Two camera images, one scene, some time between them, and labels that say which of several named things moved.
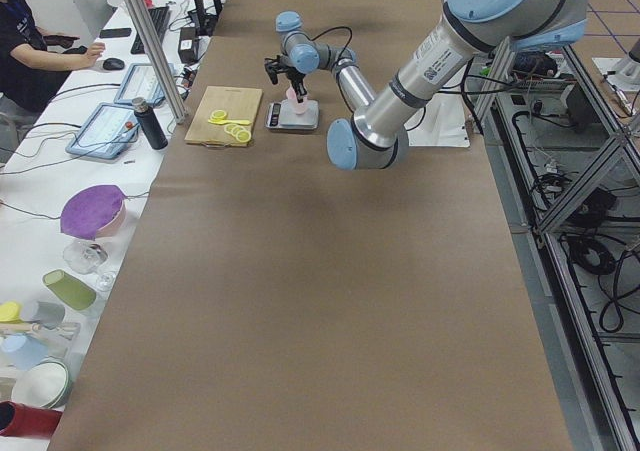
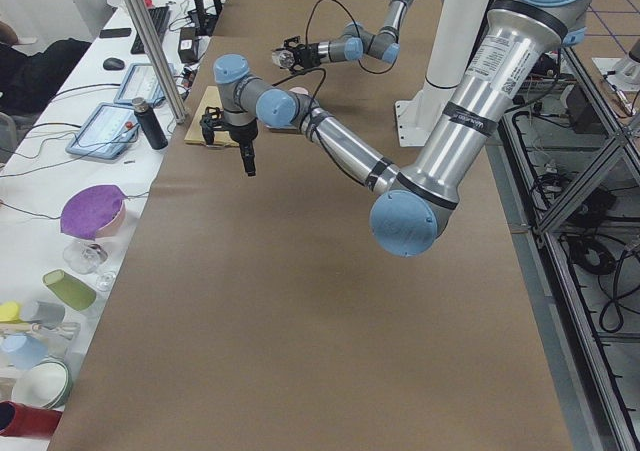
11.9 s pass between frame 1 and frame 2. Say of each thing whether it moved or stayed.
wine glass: stayed
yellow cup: stayed
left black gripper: moved
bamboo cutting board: stayed
